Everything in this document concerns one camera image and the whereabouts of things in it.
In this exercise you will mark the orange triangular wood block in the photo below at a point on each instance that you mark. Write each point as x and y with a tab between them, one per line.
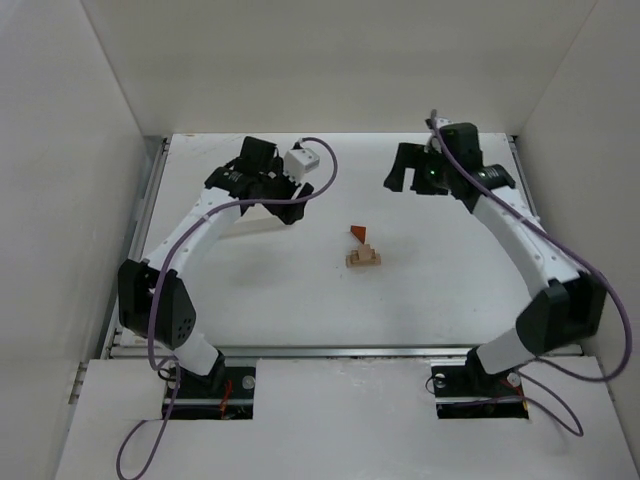
359	232

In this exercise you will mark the aluminium rail front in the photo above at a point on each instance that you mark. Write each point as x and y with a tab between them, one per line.
320	352

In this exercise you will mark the white plastic tray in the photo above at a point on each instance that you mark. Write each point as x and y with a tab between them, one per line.
256	219

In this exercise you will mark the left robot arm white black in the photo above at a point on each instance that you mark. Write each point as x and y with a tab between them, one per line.
153	298

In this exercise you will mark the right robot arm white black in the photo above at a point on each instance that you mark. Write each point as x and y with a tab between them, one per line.
566	300

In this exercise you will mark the aluminium rail left side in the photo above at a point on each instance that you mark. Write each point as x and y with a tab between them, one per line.
155	148

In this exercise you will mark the striped dark wood block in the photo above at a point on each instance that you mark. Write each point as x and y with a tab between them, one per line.
353	258

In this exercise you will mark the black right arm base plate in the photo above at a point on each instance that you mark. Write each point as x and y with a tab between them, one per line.
460	396

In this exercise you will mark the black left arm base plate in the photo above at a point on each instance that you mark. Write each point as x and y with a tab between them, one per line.
233	399

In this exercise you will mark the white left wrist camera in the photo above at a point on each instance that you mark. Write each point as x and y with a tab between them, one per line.
299	162

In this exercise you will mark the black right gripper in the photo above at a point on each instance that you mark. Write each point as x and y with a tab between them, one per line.
417	170

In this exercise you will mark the long light wood block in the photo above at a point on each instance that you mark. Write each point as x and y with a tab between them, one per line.
350	266

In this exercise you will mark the light wood cube block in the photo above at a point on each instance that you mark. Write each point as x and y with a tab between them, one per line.
365	252

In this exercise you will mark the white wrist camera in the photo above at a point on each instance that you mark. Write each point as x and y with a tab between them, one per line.
299	162
435	123

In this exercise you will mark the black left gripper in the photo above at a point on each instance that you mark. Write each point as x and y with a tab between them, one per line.
282	195

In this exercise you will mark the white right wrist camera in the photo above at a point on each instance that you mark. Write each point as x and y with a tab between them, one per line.
435	123

